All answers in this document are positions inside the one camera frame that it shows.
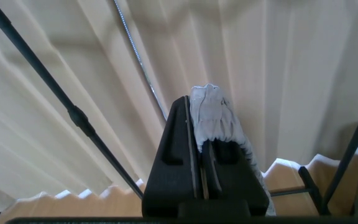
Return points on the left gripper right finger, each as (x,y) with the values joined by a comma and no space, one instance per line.
(235,183)

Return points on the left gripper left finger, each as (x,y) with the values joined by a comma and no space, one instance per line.
(172,183)

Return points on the pale grey shorts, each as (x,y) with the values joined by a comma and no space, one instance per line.
(210,112)

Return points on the black clothes rack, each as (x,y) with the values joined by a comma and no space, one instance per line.
(78,116)

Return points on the metal curtain wand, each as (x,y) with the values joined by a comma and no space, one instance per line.
(140,60)

